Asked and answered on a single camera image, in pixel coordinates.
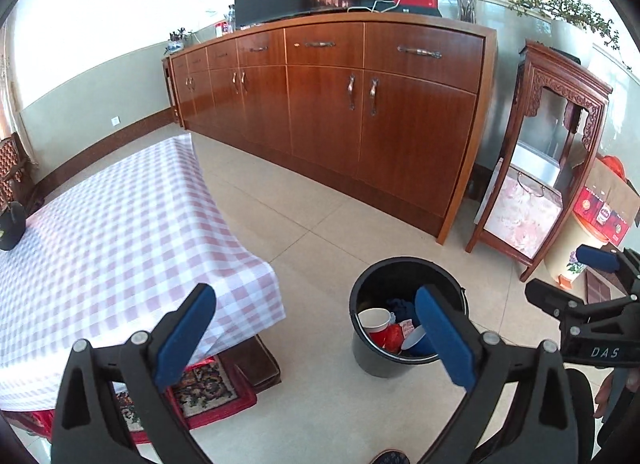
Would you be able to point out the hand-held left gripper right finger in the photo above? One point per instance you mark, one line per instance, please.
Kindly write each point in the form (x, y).
(445, 339)

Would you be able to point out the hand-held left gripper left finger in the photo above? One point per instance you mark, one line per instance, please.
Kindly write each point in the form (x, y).
(185, 339)

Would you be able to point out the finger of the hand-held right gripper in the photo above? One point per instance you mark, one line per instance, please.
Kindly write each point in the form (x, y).
(552, 299)
(597, 259)

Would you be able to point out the blue paper cup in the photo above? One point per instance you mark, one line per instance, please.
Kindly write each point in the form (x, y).
(417, 341)

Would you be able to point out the orange plastic bag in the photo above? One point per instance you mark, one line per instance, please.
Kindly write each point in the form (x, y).
(392, 338)

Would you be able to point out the blue cloth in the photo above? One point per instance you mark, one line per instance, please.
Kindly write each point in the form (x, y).
(400, 305)

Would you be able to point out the red paper cup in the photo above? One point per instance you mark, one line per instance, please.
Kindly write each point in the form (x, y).
(374, 319)

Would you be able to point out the black trash bucket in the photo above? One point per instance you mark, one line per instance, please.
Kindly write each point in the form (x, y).
(370, 359)

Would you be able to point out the person's right hand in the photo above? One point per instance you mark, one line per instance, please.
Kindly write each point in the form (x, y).
(605, 394)

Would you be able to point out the red patterned rug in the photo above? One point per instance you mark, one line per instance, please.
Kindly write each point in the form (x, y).
(205, 384)

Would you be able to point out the brown cardboard box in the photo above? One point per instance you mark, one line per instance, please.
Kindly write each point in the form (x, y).
(605, 204)

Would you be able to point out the dark wooden coffee table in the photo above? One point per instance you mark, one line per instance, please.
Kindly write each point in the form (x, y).
(262, 364)

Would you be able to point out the pink floral bag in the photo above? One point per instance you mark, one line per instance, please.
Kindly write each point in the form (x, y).
(525, 214)

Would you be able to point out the orange round object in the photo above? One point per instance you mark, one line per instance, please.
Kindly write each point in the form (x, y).
(612, 166)

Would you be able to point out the pink checkered tablecloth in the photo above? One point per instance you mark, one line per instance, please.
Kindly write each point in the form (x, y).
(125, 244)

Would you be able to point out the dark patterned slipper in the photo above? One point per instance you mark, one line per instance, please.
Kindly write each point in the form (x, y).
(391, 458)

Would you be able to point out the carved wooden stand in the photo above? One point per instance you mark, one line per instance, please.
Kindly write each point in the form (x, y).
(560, 74)

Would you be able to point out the black cast iron teapot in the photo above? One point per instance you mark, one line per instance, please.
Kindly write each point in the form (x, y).
(12, 229)

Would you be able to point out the wooden bench with patterned cushion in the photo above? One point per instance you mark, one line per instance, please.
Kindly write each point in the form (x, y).
(12, 169)

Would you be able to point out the large potted green plant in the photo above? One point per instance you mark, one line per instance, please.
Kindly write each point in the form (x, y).
(565, 19)

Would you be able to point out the brown wooden sideboard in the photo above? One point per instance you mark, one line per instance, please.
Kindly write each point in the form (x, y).
(325, 109)

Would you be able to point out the glass vase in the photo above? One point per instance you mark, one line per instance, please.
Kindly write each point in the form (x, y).
(466, 1)

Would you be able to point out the small potted plant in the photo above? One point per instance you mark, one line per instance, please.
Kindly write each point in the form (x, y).
(176, 44)

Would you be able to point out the red and white canister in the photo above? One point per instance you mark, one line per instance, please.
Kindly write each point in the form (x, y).
(221, 29)

